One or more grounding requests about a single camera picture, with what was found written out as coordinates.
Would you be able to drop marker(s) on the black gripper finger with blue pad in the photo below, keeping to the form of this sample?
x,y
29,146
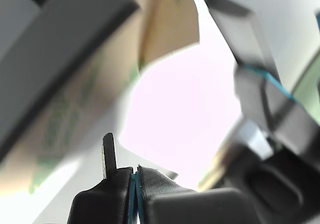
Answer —
x,y
287,114
318,22

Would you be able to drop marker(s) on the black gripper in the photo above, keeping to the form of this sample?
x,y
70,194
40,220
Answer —
x,y
287,196

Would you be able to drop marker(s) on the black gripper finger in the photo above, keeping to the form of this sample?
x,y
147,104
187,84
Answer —
x,y
105,204
170,209

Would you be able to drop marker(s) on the small black strip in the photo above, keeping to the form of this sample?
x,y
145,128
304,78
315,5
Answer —
x,y
111,154

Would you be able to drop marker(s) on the tan printed tape liner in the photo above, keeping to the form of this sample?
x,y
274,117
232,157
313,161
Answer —
x,y
170,24

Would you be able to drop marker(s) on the pale green curved panel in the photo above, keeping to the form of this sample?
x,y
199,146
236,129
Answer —
x,y
310,89

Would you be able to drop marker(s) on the gray fixture frame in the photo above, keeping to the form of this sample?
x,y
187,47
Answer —
x,y
62,47

